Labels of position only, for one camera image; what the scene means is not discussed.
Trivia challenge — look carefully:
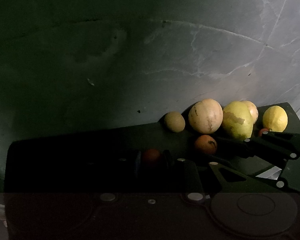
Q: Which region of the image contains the yellow lemon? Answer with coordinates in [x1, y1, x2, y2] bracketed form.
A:
[262, 106, 288, 132]

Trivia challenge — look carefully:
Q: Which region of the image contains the orange persimmon fruit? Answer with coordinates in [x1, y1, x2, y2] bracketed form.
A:
[195, 135, 217, 154]

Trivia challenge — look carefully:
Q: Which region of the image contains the small striped beige melon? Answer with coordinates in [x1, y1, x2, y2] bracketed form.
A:
[242, 101, 258, 123]

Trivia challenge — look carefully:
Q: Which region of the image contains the green pear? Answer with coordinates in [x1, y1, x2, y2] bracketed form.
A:
[222, 101, 254, 141]

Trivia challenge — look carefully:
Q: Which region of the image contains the large striped beige melon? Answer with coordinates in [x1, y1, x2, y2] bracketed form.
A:
[189, 99, 223, 134]

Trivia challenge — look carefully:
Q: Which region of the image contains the small brown round fruit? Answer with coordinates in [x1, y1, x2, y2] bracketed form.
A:
[165, 111, 185, 133]

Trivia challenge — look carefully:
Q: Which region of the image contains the dark red cherry tomato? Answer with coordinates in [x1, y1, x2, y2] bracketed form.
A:
[145, 148, 160, 160]

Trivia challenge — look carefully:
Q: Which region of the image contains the silver metal tray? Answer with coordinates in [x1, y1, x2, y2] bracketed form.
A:
[256, 166, 282, 180]

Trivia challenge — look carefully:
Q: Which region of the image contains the black table mat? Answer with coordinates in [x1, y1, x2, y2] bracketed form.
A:
[3, 101, 300, 240]

